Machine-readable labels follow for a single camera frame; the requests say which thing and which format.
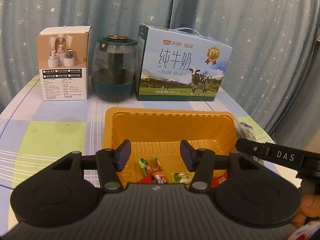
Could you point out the yellow green snack packet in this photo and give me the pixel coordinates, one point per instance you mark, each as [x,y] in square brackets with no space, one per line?
[181,177]

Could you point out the blue star curtain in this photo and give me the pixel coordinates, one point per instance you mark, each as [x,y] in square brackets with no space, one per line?
[262,55]

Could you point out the blue milk carton box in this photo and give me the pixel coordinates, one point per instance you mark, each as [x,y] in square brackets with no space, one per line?
[175,62]

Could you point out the green orange candy packet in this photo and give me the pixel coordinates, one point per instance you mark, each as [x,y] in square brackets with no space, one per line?
[155,170]

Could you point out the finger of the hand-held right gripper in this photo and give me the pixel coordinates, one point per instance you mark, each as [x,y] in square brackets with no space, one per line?
[252,148]

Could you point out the white humidifier box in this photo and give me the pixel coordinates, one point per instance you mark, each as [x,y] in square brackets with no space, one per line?
[62,80]

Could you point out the orange plastic tray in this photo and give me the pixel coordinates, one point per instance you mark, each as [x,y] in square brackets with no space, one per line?
[175,130]

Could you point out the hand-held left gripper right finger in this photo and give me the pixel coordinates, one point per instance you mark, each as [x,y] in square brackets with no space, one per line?
[187,155]

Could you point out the person's right hand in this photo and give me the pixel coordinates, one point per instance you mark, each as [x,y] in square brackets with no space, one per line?
[310,208]

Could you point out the dark green glass jar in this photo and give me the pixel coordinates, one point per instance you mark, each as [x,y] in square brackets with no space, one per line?
[113,80]

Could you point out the red orange snack packet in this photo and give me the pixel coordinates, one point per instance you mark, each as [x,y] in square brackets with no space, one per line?
[146,180]

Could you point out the grey clear snack bag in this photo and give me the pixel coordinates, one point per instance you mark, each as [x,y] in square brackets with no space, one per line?
[246,130]

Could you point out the small red snack packet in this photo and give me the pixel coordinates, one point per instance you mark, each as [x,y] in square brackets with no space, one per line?
[220,180]

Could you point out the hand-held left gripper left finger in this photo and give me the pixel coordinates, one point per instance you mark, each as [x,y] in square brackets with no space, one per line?
[123,155]

